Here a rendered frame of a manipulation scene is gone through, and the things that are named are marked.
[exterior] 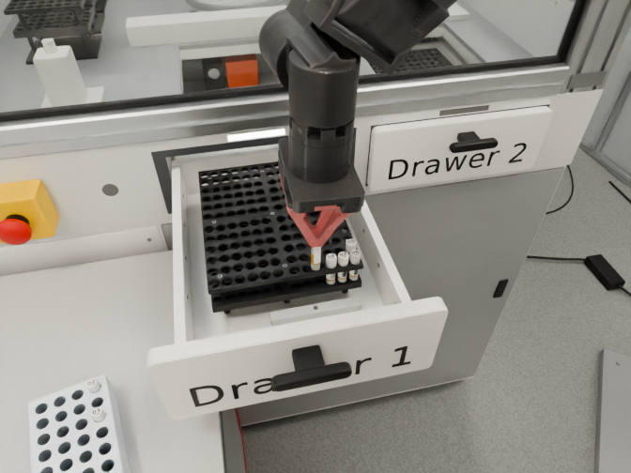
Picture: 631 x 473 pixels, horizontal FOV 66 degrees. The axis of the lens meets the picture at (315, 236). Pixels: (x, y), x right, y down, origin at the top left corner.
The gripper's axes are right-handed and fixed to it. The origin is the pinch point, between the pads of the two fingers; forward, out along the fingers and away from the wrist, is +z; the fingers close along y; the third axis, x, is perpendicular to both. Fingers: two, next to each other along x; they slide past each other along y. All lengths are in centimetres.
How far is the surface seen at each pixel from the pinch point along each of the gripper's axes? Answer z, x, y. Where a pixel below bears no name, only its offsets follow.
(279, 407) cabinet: 82, -2, -24
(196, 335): 11.9, -13.9, 2.0
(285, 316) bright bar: 10.3, -3.5, 2.2
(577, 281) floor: 90, 109, -58
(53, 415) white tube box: 16.5, -29.9, 6.8
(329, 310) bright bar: 10.2, 1.6, 2.2
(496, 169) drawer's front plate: 10.5, 35.3, -22.6
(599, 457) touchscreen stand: 89, 78, 0
